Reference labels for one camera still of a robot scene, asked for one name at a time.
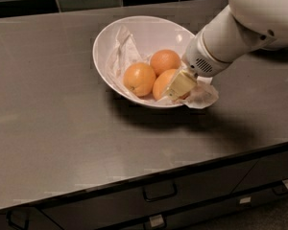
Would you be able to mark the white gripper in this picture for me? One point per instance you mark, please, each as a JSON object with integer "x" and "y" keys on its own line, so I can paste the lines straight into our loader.
{"x": 199, "y": 58}

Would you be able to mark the black drawer handle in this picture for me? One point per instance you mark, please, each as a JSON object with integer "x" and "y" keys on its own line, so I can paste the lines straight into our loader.
{"x": 159, "y": 191}
{"x": 18, "y": 219}
{"x": 280, "y": 190}

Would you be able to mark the left black drawer handle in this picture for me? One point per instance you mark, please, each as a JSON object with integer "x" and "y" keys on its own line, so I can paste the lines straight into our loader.
{"x": 18, "y": 219}

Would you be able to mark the right black drawer handle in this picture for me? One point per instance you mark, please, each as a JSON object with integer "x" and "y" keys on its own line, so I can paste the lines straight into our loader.
{"x": 280, "y": 190}

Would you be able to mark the white ceramic bowl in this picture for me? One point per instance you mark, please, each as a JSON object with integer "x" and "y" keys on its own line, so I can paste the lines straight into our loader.
{"x": 150, "y": 33}

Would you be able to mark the white label tag middle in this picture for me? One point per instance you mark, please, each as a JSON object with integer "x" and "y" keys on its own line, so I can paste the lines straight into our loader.
{"x": 245, "y": 200}

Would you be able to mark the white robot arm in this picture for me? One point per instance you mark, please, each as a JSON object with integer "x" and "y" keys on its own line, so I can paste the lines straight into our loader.
{"x": 241, "y": 27}

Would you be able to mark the middle black drawer handle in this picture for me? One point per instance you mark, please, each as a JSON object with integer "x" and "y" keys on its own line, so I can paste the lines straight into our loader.
{"x": 159, "y": 191}

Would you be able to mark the white label tag lower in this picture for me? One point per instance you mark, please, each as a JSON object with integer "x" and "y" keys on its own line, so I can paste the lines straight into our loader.
{"x": 156, "y": 221}

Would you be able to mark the orange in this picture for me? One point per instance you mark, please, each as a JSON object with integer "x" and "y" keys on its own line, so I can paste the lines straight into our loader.
{"x": 161, "y": 82}
{"x": 139, "y": 78}
{"x": 164, "y": 60}

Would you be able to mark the white paper napkin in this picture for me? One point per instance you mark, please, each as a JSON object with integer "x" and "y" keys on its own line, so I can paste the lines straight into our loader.
{"x": 126, "y": 53}

